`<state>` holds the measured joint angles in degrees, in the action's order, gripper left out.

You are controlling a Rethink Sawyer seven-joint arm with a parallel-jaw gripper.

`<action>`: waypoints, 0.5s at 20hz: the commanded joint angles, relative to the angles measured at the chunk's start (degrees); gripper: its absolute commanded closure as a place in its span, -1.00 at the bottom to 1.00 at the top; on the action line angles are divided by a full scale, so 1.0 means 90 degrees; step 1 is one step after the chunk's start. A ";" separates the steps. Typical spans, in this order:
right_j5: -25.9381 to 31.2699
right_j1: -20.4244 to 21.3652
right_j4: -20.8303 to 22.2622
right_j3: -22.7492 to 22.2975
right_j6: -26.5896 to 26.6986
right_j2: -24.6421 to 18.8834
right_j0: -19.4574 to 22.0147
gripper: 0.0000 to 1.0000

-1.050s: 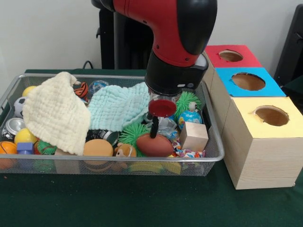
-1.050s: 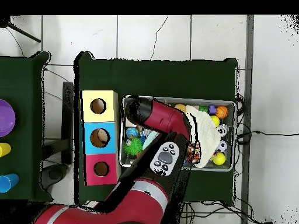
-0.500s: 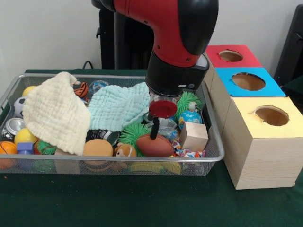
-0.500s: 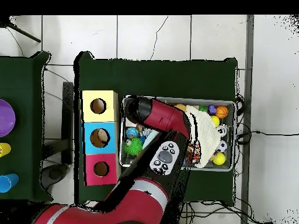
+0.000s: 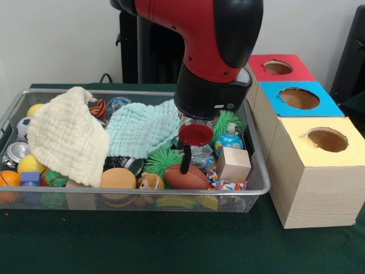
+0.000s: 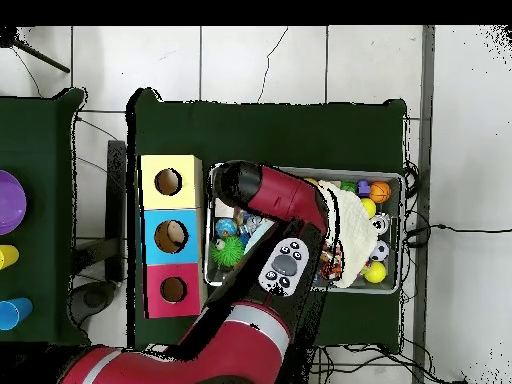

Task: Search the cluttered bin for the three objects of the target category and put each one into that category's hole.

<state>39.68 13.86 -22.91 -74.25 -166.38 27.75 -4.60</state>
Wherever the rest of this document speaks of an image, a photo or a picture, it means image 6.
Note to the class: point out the green spiky ball with eyes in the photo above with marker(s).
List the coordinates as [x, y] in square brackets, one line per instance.
[229, 251]

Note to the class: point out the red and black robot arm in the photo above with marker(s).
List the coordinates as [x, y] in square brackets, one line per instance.
[272, 192]

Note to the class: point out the wooden box with three holes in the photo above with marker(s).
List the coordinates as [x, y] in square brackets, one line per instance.
[152, 240]

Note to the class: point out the clear mesh bin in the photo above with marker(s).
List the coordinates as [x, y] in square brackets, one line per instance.
[384, 284]

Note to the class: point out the plain wooden block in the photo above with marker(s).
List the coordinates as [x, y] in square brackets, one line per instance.
[223, 210]

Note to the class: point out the blue globe ball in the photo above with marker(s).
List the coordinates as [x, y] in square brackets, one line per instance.
[226, 227]

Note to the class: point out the cream muslin cloth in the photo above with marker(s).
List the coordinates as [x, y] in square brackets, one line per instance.
[356, 228]

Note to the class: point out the dark green tablecloth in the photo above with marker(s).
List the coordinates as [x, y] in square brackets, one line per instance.
[336, 128]

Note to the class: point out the dark green side table cloth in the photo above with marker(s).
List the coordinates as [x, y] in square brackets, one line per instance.
[48, 160]

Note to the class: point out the purple plate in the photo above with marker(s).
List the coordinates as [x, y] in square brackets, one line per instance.
[10, 202]

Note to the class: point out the yellow cup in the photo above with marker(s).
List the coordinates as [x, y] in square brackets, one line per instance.
[8, 257]

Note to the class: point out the blue cup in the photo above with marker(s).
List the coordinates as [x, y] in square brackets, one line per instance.
[14, 314]

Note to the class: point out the black tripod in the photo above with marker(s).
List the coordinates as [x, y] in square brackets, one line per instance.
[10, 37]

